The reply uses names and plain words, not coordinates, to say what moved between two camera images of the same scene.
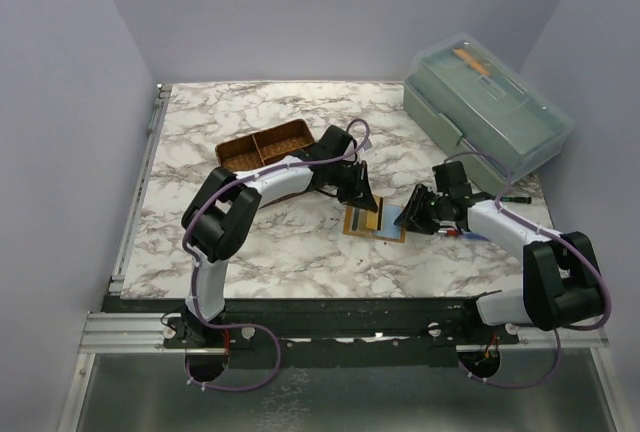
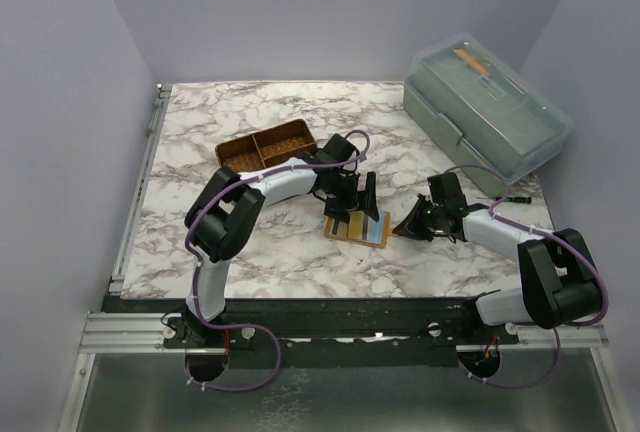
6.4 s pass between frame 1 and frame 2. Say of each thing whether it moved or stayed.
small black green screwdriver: stayed
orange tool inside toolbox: stayed
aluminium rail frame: stayed
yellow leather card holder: moved
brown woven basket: stayed
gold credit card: moved
